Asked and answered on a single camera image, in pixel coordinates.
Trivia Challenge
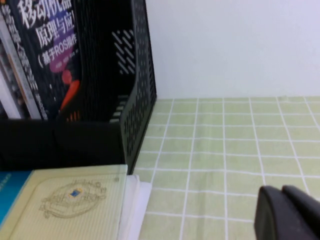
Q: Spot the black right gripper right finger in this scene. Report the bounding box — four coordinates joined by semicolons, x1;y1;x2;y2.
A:
282;184;320;240

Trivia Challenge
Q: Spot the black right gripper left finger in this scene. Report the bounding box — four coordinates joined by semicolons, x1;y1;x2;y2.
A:
254;185;305;240

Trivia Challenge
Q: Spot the pale green hardcover blue spine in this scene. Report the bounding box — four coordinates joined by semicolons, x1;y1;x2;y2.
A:
0;163;128;240

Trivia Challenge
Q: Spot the black plastic book holder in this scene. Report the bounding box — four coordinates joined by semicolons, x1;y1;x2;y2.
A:
0;0;158;176

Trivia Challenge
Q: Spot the white book orange band spine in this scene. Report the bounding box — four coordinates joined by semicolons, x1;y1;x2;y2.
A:
0;4;49;120

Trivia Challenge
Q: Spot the black mobile robot book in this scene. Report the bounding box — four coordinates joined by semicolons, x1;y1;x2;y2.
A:
9;0;82;121

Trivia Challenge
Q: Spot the large white softcover book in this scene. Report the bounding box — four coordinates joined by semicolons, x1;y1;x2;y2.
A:
0;72;22;120

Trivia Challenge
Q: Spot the green checkered tablecloth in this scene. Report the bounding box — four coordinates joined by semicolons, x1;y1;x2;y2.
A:
132;96;320;240

